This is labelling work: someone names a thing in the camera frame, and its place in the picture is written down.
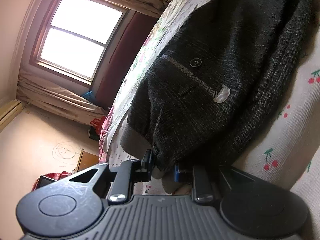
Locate wooden nightstand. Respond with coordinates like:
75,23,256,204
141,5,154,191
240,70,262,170
76,150,99,172

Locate dark grey corduroy pants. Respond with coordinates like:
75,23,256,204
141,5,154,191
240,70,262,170
120,0,320,196

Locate cherry print bed sheet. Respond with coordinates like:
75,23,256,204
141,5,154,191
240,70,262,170
98,0,320,198

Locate window with white frame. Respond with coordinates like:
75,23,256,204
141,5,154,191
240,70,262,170
29,0,129,86

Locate beige curtain left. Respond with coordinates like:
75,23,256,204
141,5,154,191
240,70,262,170
17,70,107,125

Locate red plastic bag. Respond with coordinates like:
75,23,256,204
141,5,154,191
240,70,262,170
90,116,106,134

